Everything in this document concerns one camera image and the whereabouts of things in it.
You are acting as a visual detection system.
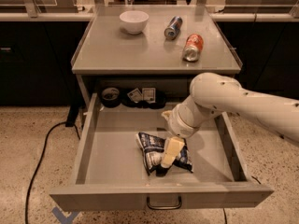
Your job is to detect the black bundle with labels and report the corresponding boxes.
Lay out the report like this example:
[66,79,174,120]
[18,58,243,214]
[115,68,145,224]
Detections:
[121,88,166,109]

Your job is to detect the grey cabinet counter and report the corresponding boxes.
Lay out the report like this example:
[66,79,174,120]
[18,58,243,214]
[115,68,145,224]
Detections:
[72,6,241,103]

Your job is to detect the black tape roll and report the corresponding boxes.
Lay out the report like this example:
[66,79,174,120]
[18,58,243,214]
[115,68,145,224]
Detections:
[100,87,121,108]

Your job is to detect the black power cable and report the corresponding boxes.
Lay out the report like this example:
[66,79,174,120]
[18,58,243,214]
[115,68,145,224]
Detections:
[23,104,81,224]

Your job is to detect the white bowl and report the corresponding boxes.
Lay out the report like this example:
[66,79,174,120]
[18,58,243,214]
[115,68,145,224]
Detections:
[120,10,150,35]

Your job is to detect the blue chip bag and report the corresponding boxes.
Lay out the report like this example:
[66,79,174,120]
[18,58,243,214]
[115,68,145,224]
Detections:
[135,133,192,177]

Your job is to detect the black drawer handle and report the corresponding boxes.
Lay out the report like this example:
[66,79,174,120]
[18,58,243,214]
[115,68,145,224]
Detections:
[146,196,182,210]

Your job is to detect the blue soda can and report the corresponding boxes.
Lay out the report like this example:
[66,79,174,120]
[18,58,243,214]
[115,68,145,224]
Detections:
[164,16,183,40]

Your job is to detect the blue floor tape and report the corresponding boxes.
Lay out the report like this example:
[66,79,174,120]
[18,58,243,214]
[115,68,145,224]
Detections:
[52,207,78,224]

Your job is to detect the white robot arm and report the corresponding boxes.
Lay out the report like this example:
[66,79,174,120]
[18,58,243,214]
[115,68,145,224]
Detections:
[162,73,299,146]

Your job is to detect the dark background cabinets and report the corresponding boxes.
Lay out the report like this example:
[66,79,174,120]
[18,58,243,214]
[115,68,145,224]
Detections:
[0,21,88,106]

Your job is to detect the orange soda can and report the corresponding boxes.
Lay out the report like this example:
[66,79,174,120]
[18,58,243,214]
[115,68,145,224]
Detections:
[182,34,204,62]

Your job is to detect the grey open drawer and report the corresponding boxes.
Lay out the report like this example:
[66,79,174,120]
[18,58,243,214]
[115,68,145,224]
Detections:
[50,96,273,211]

